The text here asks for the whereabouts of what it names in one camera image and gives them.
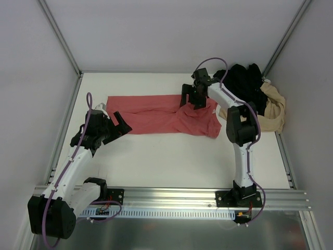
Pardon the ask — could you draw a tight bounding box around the pink t shirt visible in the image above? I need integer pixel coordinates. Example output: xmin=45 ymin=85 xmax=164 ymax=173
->
xmin=106 ymin=95 xmax=221 ymax=139

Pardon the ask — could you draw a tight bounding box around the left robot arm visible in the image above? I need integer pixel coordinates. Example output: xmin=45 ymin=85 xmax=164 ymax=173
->
xmin=28 ymin=109 xmax=132 ymax=239

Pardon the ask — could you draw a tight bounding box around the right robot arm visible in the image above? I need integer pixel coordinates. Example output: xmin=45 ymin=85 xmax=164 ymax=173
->
xmin=180 ymin=68 xmax=263 ymax=208

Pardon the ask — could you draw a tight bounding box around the black t shirt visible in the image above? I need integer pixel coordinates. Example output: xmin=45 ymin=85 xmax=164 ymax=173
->
xmin=223 ymin=64 xmax=268 ymax=116

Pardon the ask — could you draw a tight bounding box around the beige t shirt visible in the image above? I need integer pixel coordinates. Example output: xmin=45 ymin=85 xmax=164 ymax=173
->
xmin=223 ymin=79 xmax=286 ymax=133

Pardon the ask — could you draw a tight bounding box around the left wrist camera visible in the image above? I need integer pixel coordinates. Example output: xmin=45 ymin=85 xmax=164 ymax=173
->
xmin=94 ymin=103 xmax=107 ymax=114

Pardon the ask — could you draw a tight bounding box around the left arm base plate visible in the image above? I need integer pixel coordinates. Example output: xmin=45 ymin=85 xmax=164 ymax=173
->
xmin=107 ymin=188 xmax=124 ymax=205

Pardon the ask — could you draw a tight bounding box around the aluminium front rail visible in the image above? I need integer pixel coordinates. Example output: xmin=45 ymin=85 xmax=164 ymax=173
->
xmin=121 ymin=187 xmax=312 ymax=211

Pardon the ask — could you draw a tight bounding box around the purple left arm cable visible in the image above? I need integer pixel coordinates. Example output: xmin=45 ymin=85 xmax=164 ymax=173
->
xmin=41 ymin=92 xmax=123 ymax=248

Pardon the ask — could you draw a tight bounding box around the white slotted cable duct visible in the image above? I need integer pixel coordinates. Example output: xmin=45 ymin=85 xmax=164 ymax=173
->
xmin=79 ymin=207 xmax=235 ymax=220

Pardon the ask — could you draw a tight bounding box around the left aluminium frame post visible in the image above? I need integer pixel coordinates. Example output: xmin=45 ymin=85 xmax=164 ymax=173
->
xmin=37 ymin=0 xmax=82 ymax=77

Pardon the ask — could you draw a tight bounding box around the aluminium frame post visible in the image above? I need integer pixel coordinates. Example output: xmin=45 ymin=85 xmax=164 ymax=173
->
xmin=262 ymin=0 xmax=313 ymax=78
xmin=37 ymin=0 xmax=82 ymax=77

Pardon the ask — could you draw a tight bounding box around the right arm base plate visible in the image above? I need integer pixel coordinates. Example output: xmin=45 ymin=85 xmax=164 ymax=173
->
xmin=215 ymin=190 xmax=263 ymax=208

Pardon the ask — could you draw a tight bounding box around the right aluminium frame post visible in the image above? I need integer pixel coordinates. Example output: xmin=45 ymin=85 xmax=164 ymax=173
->
xmin=262 ymin=0 xmax=313 ymax=78

